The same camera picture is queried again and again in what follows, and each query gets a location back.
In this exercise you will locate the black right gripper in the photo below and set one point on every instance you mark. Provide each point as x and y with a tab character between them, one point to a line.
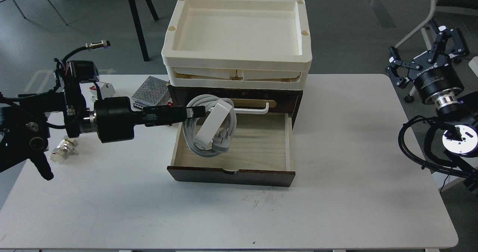
435	78

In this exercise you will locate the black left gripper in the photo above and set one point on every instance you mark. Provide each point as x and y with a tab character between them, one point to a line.
115	120

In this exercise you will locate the white power strip with cable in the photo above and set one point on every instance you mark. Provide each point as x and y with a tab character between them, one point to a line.
216	133

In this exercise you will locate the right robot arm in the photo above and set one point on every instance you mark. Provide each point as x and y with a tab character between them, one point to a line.
452	133

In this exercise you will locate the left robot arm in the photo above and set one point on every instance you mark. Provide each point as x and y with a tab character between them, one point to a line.
26	119

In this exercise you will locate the metal mesh power supply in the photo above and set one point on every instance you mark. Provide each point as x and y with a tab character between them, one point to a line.
152	92

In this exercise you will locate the white office chair base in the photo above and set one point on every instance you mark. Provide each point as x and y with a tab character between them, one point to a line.
422	28

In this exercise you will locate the white red circuit breaker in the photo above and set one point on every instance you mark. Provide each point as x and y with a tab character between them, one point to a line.
106	90

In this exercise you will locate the cream plastic stacked trays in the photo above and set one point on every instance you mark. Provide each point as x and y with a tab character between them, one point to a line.
250	44

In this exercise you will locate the open wooden drawer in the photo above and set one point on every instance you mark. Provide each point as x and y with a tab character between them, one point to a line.
260	154

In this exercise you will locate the silver white pipe fitting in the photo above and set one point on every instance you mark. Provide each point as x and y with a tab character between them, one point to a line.
66	147

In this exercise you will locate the white drawer handle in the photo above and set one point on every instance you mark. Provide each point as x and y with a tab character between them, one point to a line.
253	111

